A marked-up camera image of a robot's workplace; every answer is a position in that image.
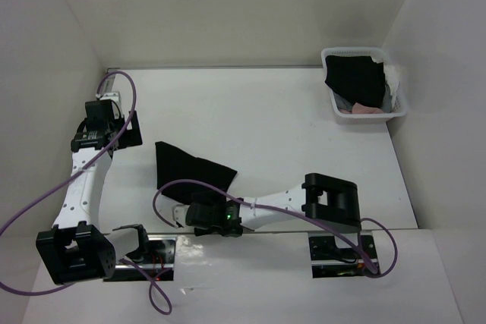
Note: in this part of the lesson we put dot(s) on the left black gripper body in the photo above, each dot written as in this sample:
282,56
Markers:
116,125

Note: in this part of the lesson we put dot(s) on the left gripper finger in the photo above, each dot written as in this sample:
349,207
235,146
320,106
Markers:
131,122
130,138

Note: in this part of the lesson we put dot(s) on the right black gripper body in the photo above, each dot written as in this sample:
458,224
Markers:
217,198

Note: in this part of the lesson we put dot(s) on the black skirt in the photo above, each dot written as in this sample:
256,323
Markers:
358,79
173,164

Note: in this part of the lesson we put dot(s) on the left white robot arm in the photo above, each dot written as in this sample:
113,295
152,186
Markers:
74,250

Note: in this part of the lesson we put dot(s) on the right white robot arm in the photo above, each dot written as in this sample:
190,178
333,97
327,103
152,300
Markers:
323,201

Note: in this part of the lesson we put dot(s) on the grey cloth in basket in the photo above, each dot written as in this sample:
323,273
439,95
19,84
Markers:
386,106

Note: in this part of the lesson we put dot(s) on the pink cloth in basket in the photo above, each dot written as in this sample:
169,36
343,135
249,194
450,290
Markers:
359,109

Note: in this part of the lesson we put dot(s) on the black skirt in basket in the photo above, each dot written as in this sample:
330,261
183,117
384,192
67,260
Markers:
358,79

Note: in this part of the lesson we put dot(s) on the white plastic basket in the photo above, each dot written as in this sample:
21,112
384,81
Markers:
400,106

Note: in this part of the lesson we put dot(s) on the white cloth in basket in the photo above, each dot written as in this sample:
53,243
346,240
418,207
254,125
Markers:
391,75

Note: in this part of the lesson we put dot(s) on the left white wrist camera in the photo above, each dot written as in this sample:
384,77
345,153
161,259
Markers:
115,98

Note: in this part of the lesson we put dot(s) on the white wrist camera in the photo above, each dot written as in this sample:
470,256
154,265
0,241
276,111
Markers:
179,213
115,98

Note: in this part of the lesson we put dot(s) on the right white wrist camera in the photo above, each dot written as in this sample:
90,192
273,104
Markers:
179,213

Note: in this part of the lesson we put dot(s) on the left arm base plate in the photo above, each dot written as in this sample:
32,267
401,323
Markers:
158,262

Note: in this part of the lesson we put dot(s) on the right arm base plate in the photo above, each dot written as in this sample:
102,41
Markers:
332,258

